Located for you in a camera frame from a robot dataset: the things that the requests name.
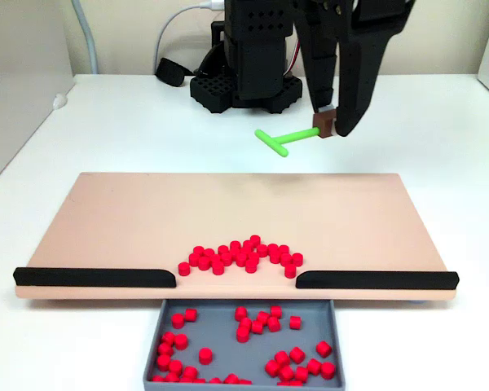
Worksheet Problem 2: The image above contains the green T-shaped pusher tool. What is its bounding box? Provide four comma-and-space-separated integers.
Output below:
254, 108, 337, 159

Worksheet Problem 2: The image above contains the grey rectangular container tray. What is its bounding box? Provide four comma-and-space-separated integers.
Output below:
141, 298, 347, 391

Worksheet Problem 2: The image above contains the beige flat board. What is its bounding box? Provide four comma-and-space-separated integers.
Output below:
14, 172, 460, 305

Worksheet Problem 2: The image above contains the red white black servo cable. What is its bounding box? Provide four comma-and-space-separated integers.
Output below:
284, 34, 302, 78

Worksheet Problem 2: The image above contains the white USB cable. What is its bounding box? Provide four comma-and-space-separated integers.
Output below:
152, 0, 226, 78

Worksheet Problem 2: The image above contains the black power cable plug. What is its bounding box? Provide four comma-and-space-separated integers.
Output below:
154, 57, 196, 87

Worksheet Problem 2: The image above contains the black board edge rail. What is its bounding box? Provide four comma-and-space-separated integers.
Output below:
295, 270, 460, 292
12, 266, 178, 289

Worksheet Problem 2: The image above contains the pale grey thick cable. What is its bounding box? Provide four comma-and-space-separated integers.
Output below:
71, 0, 99, 75

